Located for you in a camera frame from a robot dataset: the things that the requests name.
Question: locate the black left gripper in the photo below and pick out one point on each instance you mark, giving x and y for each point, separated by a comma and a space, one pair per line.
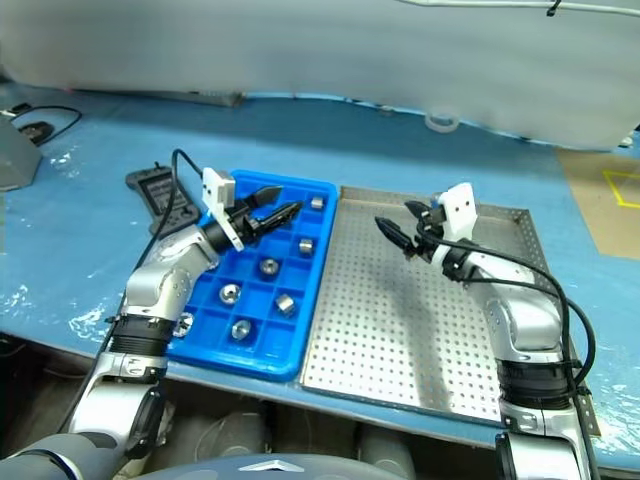
245, 222

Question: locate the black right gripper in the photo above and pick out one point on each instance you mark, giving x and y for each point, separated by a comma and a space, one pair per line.
430, 227

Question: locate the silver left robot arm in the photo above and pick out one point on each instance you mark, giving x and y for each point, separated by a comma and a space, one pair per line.
165, 285

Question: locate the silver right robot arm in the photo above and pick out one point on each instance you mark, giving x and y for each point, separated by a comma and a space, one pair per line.
530, 320

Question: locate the blue compartment tray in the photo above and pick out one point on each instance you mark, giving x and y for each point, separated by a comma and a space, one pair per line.
260, 360

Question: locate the white tape roll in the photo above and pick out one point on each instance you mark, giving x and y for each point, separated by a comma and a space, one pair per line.
442, 129

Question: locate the black handheld controller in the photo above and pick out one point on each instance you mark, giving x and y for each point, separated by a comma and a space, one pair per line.
155, 190

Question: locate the perforated metal tray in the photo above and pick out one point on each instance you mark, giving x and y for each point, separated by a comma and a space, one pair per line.
380, 340

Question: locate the brown cardboard sheet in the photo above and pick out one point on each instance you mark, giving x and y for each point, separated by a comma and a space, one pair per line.
585, 200

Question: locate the grey rounded cylinder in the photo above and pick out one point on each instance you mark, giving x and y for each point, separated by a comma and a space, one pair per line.
387, 450
220, 437

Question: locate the small black device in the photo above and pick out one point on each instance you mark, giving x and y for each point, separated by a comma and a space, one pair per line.
36, 132

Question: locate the grey metal stand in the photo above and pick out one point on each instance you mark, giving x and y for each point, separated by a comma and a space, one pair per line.
17, 160

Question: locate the dark rounded housing silver emblem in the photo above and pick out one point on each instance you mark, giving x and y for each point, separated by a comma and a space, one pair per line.
270, 467

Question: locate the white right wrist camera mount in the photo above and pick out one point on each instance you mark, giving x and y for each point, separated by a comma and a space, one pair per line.
457, 212

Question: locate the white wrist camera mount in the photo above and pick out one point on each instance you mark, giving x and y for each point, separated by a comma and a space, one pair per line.
215, 190
457, 212

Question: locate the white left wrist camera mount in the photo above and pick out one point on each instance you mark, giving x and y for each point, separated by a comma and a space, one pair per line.
215, 190

